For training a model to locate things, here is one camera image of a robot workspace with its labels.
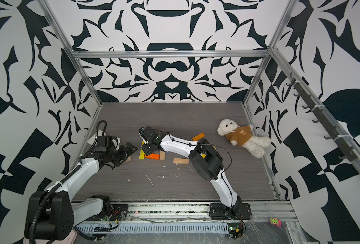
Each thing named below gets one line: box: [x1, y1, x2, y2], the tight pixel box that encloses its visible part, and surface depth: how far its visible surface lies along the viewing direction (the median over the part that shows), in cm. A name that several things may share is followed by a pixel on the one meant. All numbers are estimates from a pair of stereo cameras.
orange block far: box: [192, 132, 206, 142], surface depth 104 cm
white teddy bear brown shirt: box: [217, 118, 272, 159], surface depth 95 cm
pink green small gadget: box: [269, 217, 283, 228], surface depth 71 cm
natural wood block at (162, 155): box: [159, 150, 166, 161], surface depth 93 cm
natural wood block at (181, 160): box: [172, 157, 190, 165], surface depth 92 cm
